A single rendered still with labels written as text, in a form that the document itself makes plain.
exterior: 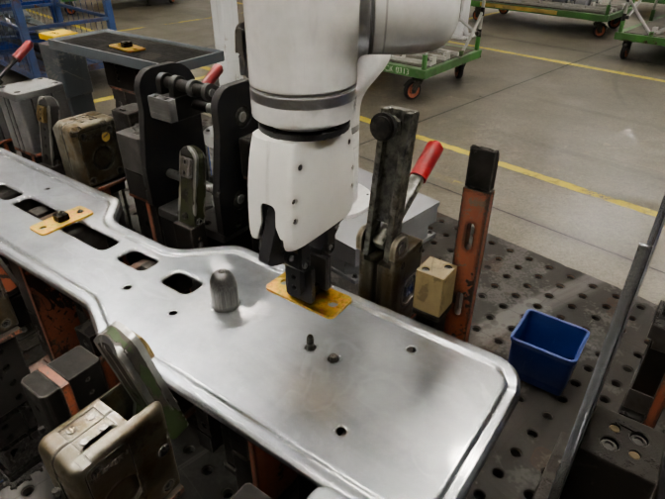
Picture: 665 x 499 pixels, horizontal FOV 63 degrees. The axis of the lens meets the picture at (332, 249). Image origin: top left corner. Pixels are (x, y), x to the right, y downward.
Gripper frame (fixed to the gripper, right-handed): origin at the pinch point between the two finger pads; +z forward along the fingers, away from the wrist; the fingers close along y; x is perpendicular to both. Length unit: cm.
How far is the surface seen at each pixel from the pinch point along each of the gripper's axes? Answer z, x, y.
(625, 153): 110, -12, -354
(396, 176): -5.2, 1.1, -14.3
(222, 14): 45, -318, -294
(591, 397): -6.1, 26.3, 6.9
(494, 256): 40, -4, -75
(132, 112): 0, -54, -20
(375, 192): -2.8, -1.2, -14.0
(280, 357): 9.6, -1.6, 3.0
